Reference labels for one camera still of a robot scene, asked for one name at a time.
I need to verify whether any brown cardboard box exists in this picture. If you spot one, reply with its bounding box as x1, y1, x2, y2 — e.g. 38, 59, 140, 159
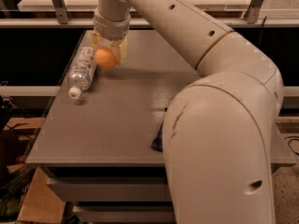
0, 118, 65, 224

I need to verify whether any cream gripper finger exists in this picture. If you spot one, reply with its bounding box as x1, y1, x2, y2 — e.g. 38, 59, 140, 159
92, 30, 103, 51
110, 36, 128, 66

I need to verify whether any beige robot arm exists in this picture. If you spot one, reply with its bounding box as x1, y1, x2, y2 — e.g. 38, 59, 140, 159
94, 0, 284, 224

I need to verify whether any dark blue snack bar wrapper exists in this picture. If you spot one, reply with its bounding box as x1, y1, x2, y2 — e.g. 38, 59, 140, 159
150, 126, 163, 152

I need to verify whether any grey metal railing frame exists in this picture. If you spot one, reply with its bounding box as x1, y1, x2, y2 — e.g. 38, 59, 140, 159
0, 0, 299, 28

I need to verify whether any black cable on floor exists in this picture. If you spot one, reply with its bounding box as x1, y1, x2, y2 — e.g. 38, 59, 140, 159
284, 135, 299, 157

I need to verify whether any grey drawer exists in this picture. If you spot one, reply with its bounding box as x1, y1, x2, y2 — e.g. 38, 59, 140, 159
47, 178, 171, 203
73, 206, 176, 224

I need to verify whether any clear plastic water bottle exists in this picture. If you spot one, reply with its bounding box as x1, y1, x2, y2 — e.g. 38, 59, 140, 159
67, 47, 96, 99

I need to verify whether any grey upper drawer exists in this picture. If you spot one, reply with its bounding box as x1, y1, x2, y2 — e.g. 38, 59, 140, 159
47, 178, 171, 203

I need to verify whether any grey lower drawer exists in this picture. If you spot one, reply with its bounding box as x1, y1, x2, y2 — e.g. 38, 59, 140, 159
73, 206, 176, 224

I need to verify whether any orange fruit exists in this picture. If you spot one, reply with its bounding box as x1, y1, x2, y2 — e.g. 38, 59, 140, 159
94, 47, 118, 68

